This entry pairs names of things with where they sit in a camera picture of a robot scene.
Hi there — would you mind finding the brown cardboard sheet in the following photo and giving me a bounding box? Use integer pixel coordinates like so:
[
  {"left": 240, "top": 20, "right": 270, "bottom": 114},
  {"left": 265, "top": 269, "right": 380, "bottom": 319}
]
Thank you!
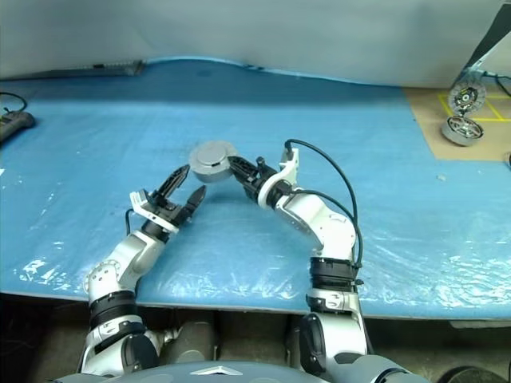
[{"left": 402, "top": 86, "right": 511, "bottom": 163}]

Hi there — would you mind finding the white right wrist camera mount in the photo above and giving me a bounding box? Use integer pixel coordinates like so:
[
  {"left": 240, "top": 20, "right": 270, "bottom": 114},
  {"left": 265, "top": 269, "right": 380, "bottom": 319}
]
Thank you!
[{"left": 256, "top": 148, "right": 300, "bottom": 211}]

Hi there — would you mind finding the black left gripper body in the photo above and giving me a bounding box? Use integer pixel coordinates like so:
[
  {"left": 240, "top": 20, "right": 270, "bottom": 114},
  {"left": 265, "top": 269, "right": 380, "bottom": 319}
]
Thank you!
[{"left": 144, "top": 194, "right": 191, "bottom": 229}]

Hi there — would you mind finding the silver motor housing with rotor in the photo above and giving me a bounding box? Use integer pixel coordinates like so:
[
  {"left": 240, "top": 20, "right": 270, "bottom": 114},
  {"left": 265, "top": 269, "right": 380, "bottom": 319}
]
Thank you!
[{"left": 441, "top": 115, "right": 486, "bottom": 148}]

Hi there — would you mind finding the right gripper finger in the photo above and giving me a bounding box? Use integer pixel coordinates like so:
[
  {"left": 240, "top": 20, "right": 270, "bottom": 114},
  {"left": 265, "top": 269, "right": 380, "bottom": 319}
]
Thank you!
[{"left": 226, "top": 155, "right": 259, "bottom": 181}]

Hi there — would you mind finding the black controller cable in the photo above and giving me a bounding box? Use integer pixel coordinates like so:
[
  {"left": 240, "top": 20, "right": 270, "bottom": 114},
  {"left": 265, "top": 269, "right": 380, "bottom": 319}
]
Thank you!
[{"left": 0, "top": 92, "right": 28, "bottom": 116}]

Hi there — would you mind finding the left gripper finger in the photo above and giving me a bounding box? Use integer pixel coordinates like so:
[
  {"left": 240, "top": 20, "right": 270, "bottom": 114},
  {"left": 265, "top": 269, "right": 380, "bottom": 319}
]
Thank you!
[
  {"left": 184, "top": 185, "right": 208, "bottom": 219},
  {"left": 156, "top": 164, "right": 191, "bottom": 200}
]

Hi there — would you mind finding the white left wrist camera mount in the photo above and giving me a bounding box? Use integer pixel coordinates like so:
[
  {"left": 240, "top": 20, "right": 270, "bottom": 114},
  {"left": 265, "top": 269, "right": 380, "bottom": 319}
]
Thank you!
[{"left": 129, "top": 190, "right": 179, "bottom": 235}]

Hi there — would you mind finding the black and white stand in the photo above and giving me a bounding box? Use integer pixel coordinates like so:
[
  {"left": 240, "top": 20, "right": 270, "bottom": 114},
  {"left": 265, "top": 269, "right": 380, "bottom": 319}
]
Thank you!
[{"left": 465, "top": 0, "right": 511, "bottom": 77}]

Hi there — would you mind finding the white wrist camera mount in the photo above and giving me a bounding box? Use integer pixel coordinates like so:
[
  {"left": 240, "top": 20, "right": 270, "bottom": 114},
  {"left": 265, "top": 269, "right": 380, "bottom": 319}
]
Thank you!
[
  {"left": 256, "top": 148, "right": 300, "bottom": 211},
  {"left": 129, "top": 190, "right": 179, "bottom": 235}
]

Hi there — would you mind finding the grey robot torso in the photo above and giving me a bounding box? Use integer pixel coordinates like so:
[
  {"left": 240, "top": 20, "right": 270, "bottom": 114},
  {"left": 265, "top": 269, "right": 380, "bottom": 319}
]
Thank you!
[{"left": 51, "top": 361, "right": 332, "bottom": 383}]

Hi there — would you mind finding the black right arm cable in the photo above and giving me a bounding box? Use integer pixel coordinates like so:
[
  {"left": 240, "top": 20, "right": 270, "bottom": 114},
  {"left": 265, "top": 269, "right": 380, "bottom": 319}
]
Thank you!
[{"left": 283, "top": 138, "right": 365, "bottom": 286}]

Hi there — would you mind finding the dark round base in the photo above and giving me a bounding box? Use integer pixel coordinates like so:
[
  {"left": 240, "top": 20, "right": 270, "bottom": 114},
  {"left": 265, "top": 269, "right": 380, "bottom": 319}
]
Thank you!
[{"left": 438, "top": 365, "right": 508, "bottom": 383}]

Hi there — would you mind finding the thin black cable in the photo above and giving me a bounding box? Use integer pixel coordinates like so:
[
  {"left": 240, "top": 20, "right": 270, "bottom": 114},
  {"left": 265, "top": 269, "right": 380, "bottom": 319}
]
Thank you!
[{"left": 482, "top": 71, "right": 511, "bottom": 99}]

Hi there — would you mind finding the finned silver motor cover disc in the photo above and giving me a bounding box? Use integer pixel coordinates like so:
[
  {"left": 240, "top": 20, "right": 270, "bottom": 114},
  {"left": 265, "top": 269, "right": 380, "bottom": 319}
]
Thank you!
[
  {"left": 447, "top": 77, "right": 486, "bottom": 115},
  {"left": 188, "top": 140, "right": 239, "bottom": 172}
]

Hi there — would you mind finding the blue plastic table cover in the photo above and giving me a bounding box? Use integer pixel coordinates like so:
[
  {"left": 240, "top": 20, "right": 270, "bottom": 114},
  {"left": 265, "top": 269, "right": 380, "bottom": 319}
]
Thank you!
[{"left": 0, "top": 55, "right": 511, "bottom": 320}]

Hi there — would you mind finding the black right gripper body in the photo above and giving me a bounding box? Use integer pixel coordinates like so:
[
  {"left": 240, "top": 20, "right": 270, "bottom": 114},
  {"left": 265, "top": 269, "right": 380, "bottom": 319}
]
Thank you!
[{"left": 238, "top": 157, "right": 279, "bottom": 204}]

